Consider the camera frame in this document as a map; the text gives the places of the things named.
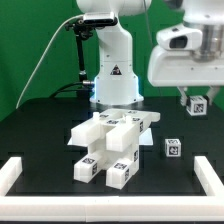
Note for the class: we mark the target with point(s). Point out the grey camera on stand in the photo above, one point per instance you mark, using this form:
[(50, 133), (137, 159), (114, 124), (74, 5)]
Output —
[(100, 19)]

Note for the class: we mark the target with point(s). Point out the white chair back frame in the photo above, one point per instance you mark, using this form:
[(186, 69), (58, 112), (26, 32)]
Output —
[(122, 118)]

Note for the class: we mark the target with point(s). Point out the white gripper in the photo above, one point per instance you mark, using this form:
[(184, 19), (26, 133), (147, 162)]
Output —
[(178, 69)]

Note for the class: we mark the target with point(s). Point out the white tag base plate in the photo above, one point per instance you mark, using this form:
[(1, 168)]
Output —
[(146, 136)]

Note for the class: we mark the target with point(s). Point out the white tagged cube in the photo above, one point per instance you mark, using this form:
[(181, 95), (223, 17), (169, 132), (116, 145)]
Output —
[(197, 106), (172, 147)]

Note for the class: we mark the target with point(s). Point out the black camera stand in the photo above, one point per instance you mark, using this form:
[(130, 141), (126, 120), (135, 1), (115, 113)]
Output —
[(82, 33)]

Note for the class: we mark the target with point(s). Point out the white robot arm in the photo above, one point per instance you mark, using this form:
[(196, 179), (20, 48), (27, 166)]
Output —
[(116, 83)]

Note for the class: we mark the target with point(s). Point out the white U-shaped fence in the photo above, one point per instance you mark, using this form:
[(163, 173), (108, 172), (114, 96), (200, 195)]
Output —
[(209, 207)]

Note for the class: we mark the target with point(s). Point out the white chair seat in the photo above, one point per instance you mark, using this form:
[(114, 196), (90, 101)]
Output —
[(109, 158)]

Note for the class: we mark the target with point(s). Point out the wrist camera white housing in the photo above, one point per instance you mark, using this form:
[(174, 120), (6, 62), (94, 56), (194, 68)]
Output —
[(179, 37)]

